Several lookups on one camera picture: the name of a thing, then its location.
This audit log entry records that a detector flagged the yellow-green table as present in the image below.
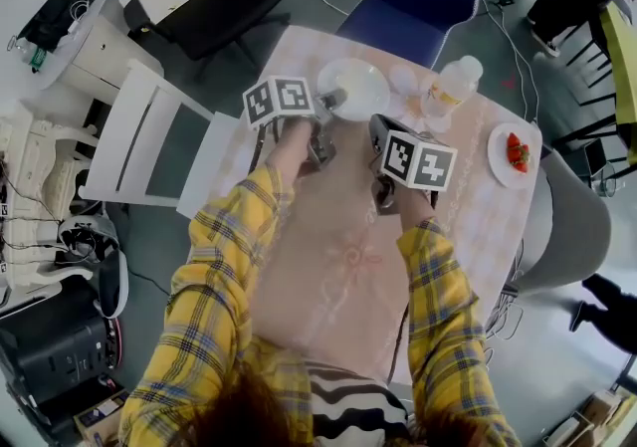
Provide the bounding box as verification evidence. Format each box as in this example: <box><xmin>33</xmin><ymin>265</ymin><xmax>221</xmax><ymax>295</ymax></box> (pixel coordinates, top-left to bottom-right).
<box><xmin>599</xmin><ymin>4</ymin><xmax>637</xmax><ymax>167</ymax></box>

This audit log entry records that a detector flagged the black machine red trim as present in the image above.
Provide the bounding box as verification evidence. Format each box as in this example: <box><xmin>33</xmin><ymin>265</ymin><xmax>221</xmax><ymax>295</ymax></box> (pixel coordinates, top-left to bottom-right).
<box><xmin>0</xmin><ymin>280</ymin><xmax>124</xmax><ymax>416</ymax></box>

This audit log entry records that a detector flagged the black bag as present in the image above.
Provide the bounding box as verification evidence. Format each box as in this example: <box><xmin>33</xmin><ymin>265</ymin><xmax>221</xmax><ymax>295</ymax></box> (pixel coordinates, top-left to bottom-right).
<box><xmin>17</xmin><ymin>0</ymin><xmax>106</xmax><ymax>51</ymax></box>

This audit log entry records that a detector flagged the clear plastic bottle yellow label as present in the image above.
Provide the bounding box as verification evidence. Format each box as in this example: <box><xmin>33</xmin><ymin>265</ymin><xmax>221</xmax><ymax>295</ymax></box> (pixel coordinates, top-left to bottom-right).
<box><xmin>420</xmin><ymin>55</ymin><xmax>485</xmax><ymax>120</ymax></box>

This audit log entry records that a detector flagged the open cardboard box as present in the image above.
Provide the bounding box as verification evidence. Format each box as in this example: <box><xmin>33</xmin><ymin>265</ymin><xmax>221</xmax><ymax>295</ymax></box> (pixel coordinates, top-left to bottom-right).
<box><xmin>541</xmin><ymin>409</ymin><xmax>596</xmax><ymax>447</ymax></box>

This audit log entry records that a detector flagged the white round cabinet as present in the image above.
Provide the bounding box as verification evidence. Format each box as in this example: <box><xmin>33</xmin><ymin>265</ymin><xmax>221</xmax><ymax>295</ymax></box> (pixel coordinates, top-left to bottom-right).
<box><xmin>37</xmin><ymin>11</ymin><xmax>165</xmax><ymax>106</ymax></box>

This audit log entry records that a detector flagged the grey white device with cables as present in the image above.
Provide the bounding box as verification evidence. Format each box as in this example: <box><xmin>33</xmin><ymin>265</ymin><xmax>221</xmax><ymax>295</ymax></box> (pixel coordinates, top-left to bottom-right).
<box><xmin>57</xmin><ymin>215</ymin><xmax>130</xmax><ymax>320</ymax></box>

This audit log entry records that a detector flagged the white round plate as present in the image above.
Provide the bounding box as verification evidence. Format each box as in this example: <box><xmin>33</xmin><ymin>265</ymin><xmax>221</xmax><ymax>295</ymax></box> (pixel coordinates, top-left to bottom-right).
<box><xmin>317</xmin><ymin>58</ymin><xmax>392</xmax><ymax>121</ymax></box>

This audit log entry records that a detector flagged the clear bottle green label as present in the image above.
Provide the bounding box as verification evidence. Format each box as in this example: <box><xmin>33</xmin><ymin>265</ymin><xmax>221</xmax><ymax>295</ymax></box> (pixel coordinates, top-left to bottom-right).
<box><xmin>7</xmin><ymin>36</ymin><xmax>49</xmax><ymax>73</ymax></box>

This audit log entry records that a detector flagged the white ornate dresser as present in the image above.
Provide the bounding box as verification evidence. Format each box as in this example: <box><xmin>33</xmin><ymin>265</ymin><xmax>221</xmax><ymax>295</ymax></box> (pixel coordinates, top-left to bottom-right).
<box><xmin>0</xmin><ymin>101</ymin><xmax>101</xmax><ymax>307</ymax></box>

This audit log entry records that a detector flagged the cardboard box blue label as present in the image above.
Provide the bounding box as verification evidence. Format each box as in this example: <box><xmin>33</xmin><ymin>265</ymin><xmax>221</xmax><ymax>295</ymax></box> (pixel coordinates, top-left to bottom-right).
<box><xmin>73</xmin><ymin>387</ymin><xmax>130</xmax><ymax>444</ymax></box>

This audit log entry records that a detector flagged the black office chair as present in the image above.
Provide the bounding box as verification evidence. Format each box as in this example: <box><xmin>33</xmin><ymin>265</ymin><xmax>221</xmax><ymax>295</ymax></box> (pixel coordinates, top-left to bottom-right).
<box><xmin>97</xmin><ymin>0</ymin><xmax>293</xmax><ymax>83</ymax></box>

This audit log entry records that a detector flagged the person's left forearm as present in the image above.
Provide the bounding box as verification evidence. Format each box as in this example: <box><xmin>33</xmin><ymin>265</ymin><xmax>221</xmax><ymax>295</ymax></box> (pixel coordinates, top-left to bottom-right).
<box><xmin>166</xmin><ymin>155</ymin><xmax>300</xmax><ymax>336</ymax></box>

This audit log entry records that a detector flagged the small white plate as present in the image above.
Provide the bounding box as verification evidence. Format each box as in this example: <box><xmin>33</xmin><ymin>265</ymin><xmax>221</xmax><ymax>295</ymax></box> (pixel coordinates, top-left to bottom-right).
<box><xmin>487</xmin><ymin>121</ymin><xmax>542</xmax><ymax>189</ymax></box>

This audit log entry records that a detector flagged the person's left hand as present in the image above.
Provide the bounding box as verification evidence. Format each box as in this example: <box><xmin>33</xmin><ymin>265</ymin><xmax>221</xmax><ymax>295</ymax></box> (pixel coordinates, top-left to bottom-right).
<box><xmin>278</xmin><ymin>118</ymin><xmax>320</xmax><ymax>177</ymax></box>

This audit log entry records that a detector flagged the black floor cable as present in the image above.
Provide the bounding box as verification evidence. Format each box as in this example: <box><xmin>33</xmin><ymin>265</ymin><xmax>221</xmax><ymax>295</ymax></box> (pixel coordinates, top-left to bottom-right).
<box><xmin>126</xmin><ymin>268</ymin><xmax>173</xmax><ymax>297</ymax></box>

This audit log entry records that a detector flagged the person's right forearm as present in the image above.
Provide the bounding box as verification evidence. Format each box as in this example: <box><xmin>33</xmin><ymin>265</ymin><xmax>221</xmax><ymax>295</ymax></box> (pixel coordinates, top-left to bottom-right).
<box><xmin>395</xmin><ymin>188</ymin><xmax>487</xmax><ymax>361</ymax></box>

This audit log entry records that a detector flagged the grey plastic chair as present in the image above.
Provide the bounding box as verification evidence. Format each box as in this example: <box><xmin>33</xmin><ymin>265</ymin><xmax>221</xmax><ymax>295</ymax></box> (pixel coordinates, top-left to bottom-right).
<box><xmin>512</xmin><ymin>148</ymin><xmax>612</xmax><ymax>295</ymax></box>

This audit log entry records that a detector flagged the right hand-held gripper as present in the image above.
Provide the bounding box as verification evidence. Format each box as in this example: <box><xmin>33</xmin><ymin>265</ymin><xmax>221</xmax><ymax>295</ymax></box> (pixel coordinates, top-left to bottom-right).
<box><xmin>368</xmin><ymin>113</ymin><xmax>459</xmax><ymax>217</ymax></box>

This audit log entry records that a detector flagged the white cable bundle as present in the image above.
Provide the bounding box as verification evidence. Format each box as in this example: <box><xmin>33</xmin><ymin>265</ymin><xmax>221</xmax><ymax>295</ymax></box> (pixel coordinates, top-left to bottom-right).
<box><xmin>485</xmin><ymin>235</ymin><xmax>525</xmax><ymax>342</ymax></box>

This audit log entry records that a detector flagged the person's torso striped shirt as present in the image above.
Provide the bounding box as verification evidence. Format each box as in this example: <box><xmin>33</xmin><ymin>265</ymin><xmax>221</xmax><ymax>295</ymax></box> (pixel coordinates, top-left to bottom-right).
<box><xmin>298</xmin><ymin>362</ymin><xmax>414</xmax><ymax>447</ymax></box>

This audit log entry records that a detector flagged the table with pink checked cloth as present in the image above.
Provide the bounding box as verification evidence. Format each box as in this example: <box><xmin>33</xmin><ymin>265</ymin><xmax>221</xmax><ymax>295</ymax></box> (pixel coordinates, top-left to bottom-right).
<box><xmin>218</xmin><ymin>25</ymin><xmax>544</xmax><ymax>386</ymax></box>

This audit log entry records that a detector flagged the white wooden chair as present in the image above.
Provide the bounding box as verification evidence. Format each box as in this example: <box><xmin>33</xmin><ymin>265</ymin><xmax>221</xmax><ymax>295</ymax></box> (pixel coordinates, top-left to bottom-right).
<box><xmin>78</xmin><ymin>59</ymin><xmax>241</xmax><ymax>221</ymax></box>

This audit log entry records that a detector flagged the black metal chair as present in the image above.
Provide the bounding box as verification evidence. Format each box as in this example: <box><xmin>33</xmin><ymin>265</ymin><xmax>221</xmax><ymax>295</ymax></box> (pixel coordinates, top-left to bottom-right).
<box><xmin>551</xmin><ymin>21</ymin><xmax>623</xmax><ymax>177</ymax></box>

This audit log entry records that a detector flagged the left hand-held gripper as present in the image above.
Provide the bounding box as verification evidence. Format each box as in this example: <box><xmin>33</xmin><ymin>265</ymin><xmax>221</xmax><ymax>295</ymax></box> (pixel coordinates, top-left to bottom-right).
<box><xmin>242</xmin><ymin>75</ymin><xmax>350</xmax><ymax>171</ymax></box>

